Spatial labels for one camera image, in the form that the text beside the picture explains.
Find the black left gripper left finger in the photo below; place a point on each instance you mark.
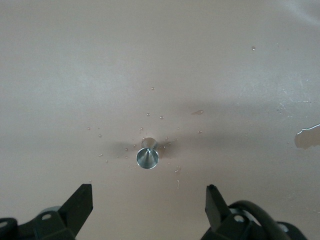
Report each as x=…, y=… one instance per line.
x=72, y=215

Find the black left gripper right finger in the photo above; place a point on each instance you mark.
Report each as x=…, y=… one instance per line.
x=217, y=215

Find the steel double cone jigger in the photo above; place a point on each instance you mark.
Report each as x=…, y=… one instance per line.
x=147, y=157

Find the brown liquid puddle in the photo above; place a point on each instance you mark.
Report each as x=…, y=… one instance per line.
x=306, y=140

